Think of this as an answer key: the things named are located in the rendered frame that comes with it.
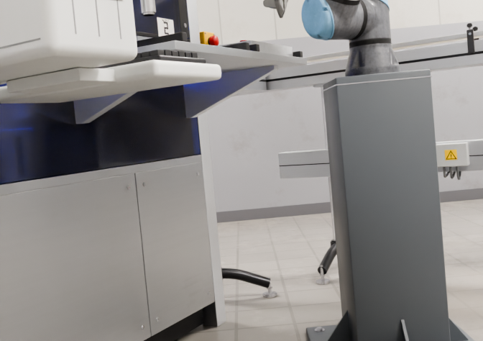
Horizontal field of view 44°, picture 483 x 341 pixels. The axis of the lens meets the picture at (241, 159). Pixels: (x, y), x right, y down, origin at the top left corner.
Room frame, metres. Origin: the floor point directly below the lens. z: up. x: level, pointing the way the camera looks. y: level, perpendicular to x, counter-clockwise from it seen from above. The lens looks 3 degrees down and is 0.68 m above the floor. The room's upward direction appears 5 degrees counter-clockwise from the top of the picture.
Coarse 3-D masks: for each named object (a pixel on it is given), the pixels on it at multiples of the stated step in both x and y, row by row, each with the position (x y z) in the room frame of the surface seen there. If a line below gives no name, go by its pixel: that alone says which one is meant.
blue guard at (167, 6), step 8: (136, 0) 1.83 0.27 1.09; (160, 0) 1.94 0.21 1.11; (168, 0) 1.98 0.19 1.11; (176, 0) 2.01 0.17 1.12; (136, 8) 1.83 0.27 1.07; (160, 8) 1.94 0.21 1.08; (168, 8) 1.97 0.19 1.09; (176, 8) 2.01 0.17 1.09; (136, 16) 1.83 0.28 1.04; (144, 16) 1.86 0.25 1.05; (152, 16) 1.90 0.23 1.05; (160, 16) 1.93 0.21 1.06; (168, 16) 1.97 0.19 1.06; (176, 16) 2.01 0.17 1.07; (136, 24) 1.82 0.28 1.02; (144, 24) 1.86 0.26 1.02; (152, 24) 1.89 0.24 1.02; (176, 24) 2.00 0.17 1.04; (152, 32) 1.89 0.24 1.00; (176, 32) 2.00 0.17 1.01
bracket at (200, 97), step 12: (228, 72) 1.92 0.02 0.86; (240, 72) 1.89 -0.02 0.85; (252, 72) 1.87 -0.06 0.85; (264, 72) 1.85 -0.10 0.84; (192, 84) 1.99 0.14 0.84; (204, 84) 1.96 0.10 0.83; (216, 84) 1.94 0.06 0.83; (228, 84) 1.92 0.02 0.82; (240, 84) 1.90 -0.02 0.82; (252, 84) 1.91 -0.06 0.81; (192, 96) 1.99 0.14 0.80; (204, 96) 1.97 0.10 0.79; (216, 96) 1.94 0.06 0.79; (228, 96) 1.93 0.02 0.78; (192, 108) 1.99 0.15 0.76; (204, 108) 1.97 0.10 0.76
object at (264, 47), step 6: (240, 42) 1.67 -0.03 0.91; (252, 42) 1.66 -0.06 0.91; (258, 42) 1.68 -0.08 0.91; (264, 42) 1.72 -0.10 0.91; (264, 48) 1.72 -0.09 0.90; (270, 48) 1.75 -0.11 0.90; (276, 48) 1.78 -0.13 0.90; (282, 48) 1.82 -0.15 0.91; (288, 48) 1.85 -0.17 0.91; (282, 54) 1.81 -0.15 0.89; (288, 54) 1.85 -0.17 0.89
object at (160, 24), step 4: (160, 20) 1.93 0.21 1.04; (164, 20) 1.94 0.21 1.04; (168, 20) 1.96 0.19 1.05; (172, 20) 1.98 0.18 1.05; (160, 24) 1.92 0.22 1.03; (164, 24) 1.94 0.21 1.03; (168, 24) 1.96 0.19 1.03; (172, 24) 1.98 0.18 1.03; (160, 28) 1.92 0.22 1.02; (168, 28) 1.96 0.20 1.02; (172, 28) 1.98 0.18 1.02; (160, 32) 1.92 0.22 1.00; (164, 32) 1.94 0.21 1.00; (168, 32) 1.96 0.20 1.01; (172, 32) 1.98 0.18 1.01
